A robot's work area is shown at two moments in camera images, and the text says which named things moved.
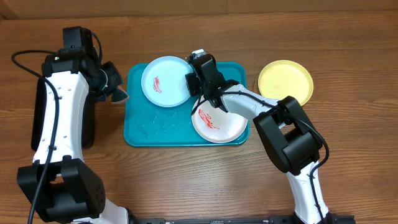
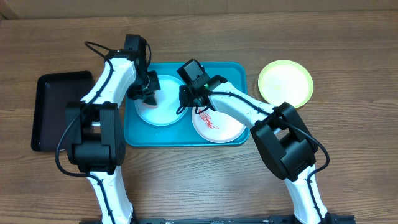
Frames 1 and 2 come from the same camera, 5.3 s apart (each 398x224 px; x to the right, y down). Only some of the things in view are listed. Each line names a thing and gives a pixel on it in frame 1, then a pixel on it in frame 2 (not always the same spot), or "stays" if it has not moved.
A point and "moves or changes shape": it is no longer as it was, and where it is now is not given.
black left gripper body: x=108 y=80 -> x=147 y=85
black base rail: x=272 y=219 stays
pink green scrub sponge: x=119 y=96 moves or changes shape
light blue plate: x=163 y=81 moves or changes shape
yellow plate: x=280 y=79 stays
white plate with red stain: x=217 y=126 stays
